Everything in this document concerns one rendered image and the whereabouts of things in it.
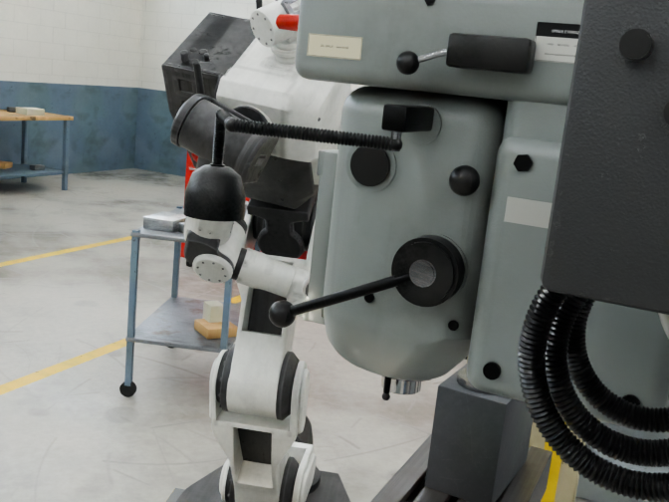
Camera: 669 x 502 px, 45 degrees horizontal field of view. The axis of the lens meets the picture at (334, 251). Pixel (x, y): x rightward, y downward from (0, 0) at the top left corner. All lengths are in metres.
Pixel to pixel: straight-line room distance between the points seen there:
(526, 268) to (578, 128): 0.29
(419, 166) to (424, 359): 0.21
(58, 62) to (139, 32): 1.70
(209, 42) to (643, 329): 1.04
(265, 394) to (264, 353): 0.08
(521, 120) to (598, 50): 0.28
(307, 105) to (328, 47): 0.60
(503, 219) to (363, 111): 0.19
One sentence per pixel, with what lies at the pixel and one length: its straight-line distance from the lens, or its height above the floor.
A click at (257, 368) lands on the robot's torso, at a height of 1.05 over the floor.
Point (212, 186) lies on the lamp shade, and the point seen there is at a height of 1.50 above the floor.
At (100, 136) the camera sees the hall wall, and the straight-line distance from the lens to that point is 12.00.
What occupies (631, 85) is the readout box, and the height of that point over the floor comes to 1.65.
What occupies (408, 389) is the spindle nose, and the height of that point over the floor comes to 1.29.
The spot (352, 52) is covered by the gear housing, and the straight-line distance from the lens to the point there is 0.83.
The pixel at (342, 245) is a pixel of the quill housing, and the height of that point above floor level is 1.46.
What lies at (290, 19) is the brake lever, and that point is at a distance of 1.11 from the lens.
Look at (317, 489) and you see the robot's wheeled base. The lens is 2.23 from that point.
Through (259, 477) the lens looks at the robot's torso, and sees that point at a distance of 1.90.
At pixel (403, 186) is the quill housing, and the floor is 1.53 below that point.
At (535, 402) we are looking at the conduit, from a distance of 0.66.
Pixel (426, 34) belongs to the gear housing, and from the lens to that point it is 0.81.
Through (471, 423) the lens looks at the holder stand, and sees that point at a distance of 1.38.
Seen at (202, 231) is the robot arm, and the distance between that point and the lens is 1.50.
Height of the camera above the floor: 1.63
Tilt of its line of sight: 12 degrees down
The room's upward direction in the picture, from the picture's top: 6 degrees clockwise
